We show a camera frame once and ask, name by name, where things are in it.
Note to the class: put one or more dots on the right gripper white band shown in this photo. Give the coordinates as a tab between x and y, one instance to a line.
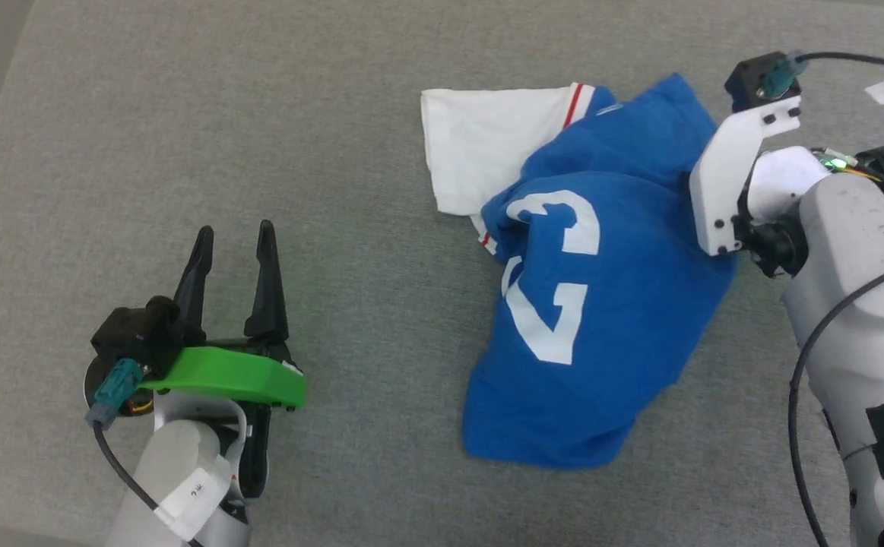
723	175

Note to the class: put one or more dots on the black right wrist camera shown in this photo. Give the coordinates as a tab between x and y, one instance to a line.
749	80

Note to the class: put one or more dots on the blue white basketball jersey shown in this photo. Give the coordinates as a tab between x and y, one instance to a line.
609	304

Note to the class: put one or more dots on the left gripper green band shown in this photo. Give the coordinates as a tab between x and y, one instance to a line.
221	376

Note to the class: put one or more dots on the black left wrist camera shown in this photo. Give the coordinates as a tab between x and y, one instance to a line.
137	334

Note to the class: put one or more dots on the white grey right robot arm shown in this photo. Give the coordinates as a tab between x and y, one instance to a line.
860	304

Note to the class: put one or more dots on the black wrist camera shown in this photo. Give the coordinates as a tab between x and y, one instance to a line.
137	334
749	80

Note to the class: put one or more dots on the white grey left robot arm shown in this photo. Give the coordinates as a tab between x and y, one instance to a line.
175	463

